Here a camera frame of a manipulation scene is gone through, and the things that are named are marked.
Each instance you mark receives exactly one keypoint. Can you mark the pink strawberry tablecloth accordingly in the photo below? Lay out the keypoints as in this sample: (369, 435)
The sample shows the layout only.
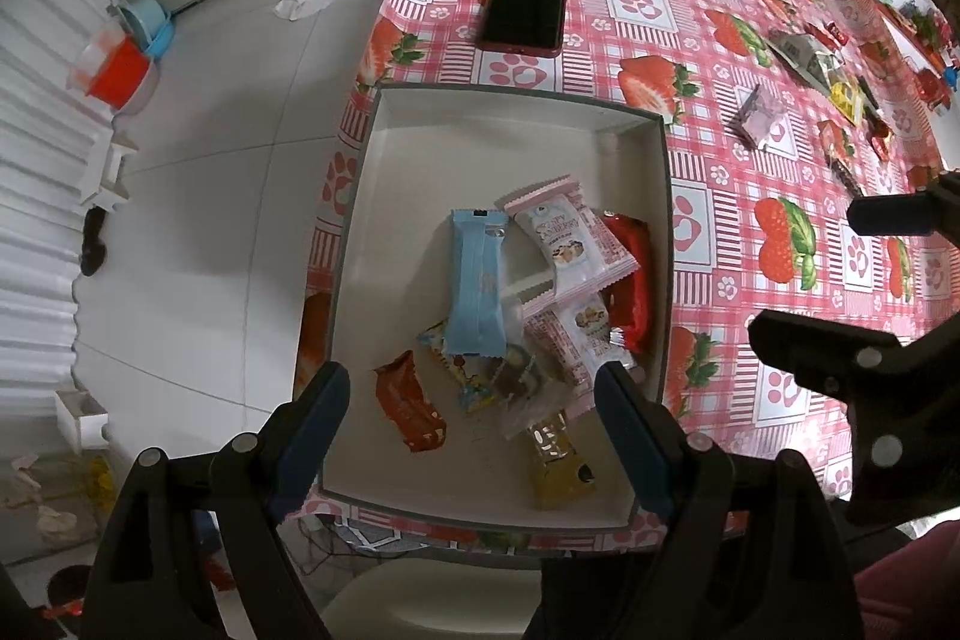
(600, 55)

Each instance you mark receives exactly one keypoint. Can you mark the small red snack packet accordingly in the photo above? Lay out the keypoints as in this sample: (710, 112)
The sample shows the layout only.
(881, 136)

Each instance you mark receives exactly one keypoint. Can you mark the grey storage box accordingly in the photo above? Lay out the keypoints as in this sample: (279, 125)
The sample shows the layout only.
(420, 197)

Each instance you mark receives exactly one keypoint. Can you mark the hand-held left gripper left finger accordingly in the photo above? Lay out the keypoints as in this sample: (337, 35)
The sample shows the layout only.
(307, 441)

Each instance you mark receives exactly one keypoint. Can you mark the gold snack packet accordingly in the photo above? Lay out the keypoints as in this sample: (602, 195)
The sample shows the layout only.
(559, 471)

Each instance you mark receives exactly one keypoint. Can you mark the small white box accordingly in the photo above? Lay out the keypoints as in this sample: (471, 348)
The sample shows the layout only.
(79, 419)

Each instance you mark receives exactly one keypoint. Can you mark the grey green snack packet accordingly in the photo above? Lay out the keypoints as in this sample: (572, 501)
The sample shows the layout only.
(799, 51)

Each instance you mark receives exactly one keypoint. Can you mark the person's right forearm pink sleeve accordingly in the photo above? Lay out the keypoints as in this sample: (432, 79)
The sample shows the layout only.
(915, 584)

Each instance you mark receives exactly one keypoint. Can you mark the black phone red case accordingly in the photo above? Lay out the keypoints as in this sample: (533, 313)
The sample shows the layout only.
(525, 3)

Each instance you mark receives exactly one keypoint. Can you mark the small white stool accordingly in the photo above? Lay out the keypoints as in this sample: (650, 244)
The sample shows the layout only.
(105, 168)

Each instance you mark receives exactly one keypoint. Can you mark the orange snack packet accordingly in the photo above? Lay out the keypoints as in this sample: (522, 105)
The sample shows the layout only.
(409, 404)

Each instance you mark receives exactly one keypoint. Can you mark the red bucket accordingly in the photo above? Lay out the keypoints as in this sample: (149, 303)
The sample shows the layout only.
(116, 74)

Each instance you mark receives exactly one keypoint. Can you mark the clear chocolate snack packet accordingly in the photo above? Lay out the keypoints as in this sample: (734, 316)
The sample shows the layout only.
(521, 385)

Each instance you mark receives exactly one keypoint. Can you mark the colourful yellow snack packet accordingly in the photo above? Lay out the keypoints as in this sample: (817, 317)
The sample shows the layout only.
(469, 385)

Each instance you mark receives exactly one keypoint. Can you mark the light blue snack packet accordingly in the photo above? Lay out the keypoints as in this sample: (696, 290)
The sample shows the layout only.
(472, 287)

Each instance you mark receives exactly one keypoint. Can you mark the blue basin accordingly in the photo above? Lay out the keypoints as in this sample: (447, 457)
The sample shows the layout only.
(150, 21)

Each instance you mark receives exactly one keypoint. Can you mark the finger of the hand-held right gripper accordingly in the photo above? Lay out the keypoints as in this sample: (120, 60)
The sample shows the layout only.
(817, 347)
(896, 214)

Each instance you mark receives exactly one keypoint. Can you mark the brown red snack packet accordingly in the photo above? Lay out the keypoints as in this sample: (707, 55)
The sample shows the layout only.
(836, 145)

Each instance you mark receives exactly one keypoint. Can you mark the pink cookie snack packet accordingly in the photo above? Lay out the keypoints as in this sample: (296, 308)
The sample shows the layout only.
(581, 332)
(562, 235)

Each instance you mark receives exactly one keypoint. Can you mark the black shoe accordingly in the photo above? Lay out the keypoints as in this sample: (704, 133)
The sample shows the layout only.
(94, 239)

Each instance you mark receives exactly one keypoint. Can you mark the white chair seat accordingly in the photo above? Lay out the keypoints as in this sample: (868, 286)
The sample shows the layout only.
(435, 602)

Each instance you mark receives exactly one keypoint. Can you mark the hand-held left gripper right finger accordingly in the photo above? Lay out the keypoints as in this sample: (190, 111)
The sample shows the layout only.
(637, 449)

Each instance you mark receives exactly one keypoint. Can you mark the black round bin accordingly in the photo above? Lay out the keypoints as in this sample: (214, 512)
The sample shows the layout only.
(71, 591)

